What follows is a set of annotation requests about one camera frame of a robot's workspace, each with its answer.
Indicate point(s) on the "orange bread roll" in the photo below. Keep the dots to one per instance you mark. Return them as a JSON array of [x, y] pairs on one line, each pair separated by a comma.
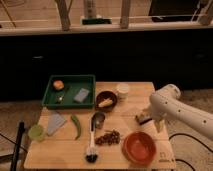
[[58, 85]]

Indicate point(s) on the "dark brown bowl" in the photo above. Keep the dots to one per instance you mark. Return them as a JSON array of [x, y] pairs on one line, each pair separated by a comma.
[[106, 95]]

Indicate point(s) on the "bunch of dark grapes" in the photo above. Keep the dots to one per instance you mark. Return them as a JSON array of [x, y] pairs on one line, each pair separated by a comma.
[[112, 137]]

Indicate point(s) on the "small metal clip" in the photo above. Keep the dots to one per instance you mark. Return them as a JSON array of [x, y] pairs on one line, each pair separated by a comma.
[[60, 99]]

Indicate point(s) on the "green plastic tray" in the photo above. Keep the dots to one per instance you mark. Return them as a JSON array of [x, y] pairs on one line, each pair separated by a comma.
[[72, 85]]

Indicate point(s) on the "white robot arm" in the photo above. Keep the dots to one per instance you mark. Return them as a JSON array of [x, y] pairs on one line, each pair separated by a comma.
[[165, 101]]

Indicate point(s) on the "brown black board eraser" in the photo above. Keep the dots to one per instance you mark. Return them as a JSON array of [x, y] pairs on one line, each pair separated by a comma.
[[142, 119]]

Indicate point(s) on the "green chili pepper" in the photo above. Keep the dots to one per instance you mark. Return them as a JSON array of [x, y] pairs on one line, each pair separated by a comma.
[[77, 124]]

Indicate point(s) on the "grey folded cloth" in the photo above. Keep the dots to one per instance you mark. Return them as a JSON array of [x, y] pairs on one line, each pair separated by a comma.
[[54, 123]]

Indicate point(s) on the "orange red bowl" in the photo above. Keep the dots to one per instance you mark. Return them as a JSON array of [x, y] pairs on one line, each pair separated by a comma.
[[139, 148]]

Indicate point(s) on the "black pole stand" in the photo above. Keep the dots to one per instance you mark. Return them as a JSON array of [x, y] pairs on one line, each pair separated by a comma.
[[16, 150]]

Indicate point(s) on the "white paper cup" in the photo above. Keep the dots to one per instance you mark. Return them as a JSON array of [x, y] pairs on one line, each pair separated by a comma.
[[122, 90]]

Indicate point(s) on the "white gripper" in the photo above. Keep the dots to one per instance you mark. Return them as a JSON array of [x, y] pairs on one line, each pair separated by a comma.
[[155, 115]]

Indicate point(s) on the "light green plastic cup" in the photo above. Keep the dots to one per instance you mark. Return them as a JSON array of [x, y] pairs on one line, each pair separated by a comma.
[[36, 133]]

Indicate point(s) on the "pale corn piece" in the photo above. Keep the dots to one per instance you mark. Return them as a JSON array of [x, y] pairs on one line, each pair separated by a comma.
[[106, 102]]

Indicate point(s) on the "grey blue sponge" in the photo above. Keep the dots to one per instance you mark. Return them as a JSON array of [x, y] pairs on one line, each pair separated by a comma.
[[81, 95]]

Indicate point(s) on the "green black base block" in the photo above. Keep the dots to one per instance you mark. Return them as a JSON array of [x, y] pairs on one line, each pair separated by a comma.
[[96, 21]]

